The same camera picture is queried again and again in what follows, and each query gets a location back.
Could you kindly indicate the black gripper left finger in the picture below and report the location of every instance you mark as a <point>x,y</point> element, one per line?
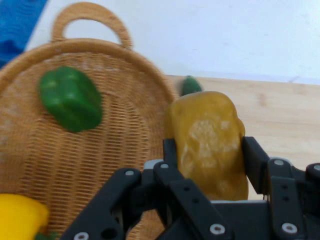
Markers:
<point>180,190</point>

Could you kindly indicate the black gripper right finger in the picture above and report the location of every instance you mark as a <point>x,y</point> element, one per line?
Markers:
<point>285,190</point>

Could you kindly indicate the brown yellow potato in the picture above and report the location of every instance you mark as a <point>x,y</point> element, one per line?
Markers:
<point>207,140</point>

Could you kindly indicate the wooden cutting board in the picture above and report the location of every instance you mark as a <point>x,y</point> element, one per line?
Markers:
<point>280,117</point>

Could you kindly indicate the woven wicker basket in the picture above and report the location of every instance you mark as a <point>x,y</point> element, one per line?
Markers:
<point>120,140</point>

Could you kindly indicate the dark green cucumber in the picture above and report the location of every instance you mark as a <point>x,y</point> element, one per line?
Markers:
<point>190,86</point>

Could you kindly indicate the green bell pepper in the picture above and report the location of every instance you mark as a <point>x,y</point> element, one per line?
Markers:
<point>71,100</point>

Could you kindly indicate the yellow bell pepper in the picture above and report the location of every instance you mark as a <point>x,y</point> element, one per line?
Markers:
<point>20,217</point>

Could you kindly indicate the blue cloth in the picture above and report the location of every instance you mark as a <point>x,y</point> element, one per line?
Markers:
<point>15,27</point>

